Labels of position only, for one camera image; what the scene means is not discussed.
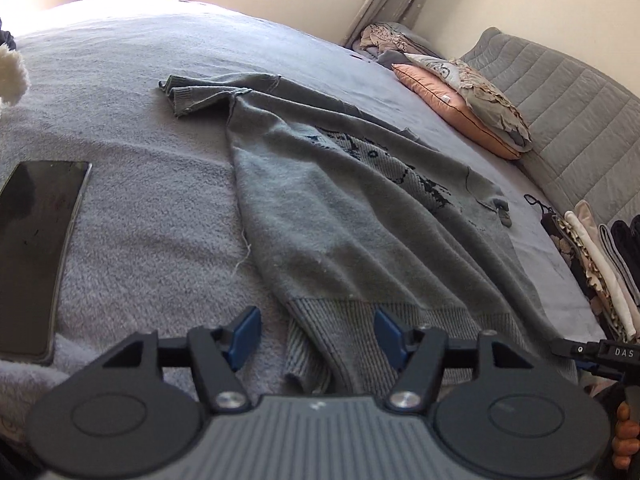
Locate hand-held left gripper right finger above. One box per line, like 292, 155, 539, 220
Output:
374, 308, 538, 413

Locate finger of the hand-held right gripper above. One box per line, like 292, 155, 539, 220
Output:
550, 338, 601, 361

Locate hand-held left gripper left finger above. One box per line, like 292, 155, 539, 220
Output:
96, 306, 263, 413

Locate row of clothes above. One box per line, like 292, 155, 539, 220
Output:
540, 200, 640, 343

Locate grey knit sweater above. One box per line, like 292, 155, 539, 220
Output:
159, 72, 581, 396

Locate person's right hand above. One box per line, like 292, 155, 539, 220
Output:
612, 402, 633, 470

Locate black smartphone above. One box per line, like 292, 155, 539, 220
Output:
0, 160, 93, 366

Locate grey bed blanket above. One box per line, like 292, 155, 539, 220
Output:
0, 0, 608, 461

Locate orange pillow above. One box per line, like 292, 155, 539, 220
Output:
392, 62, 523, 161

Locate grey floral pillow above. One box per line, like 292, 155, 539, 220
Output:
405, 52, 533, 153

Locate grey quilted headboard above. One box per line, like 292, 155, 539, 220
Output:
460, 27, 640, 241

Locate crumpled bedding pile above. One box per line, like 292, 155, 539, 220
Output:
352, 22, 441, 63

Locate white fluffy cloth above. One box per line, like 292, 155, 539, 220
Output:
0, 42, 30, 107

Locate black cord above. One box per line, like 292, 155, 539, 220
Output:
524, 193, 551, 217

